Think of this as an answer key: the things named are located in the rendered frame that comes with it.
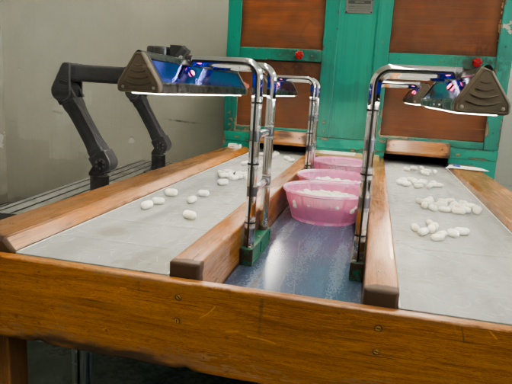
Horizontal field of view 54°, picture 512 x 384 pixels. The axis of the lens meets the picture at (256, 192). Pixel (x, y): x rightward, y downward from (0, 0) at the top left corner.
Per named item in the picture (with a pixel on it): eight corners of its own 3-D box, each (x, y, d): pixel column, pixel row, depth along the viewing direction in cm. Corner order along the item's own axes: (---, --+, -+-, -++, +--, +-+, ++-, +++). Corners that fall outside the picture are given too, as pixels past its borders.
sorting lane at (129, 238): (14, 263, 92) (14, 251, 92) (251, 155, 266) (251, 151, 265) (168, 286, 86) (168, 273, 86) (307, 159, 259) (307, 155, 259)
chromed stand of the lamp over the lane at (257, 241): (171, 256, 115) (175, 53, 106) (200, 233, 134) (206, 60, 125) (251, 267, 111) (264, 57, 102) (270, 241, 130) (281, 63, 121)
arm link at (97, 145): (121, 165, 172) (75, 78, 168) (113, 168, 165) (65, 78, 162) (106, 173, 173) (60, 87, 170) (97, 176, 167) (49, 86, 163)
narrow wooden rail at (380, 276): (356, 352, 80) (363, 287, 78) (370, 178, 254) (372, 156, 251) (392, 357, 79) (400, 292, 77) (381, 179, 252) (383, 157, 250)
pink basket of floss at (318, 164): (334, 188, 210) (336, 165, 208) (299, 177, 232) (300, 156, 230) (382, 185, 223) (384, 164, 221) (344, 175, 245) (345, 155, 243)
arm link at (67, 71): (152, 68, 165) (65, 62, 169) (142, 66, 156) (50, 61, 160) (151, 106, 168) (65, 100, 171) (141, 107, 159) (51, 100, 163)
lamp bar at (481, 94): (453, 112, 76) (459, 63, 75) (419, 106, 136) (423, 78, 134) (510, 116, 75) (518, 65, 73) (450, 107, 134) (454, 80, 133)
